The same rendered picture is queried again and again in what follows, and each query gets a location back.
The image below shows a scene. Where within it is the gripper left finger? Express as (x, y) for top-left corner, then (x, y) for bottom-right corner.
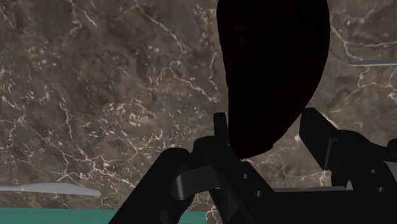
(108, 112), (274, 224)

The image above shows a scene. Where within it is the black oval object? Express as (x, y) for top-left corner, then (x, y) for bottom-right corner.
(216, 0), (331, 159)

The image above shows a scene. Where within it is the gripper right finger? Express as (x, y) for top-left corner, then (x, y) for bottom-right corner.
(298, 106), (397, 192)

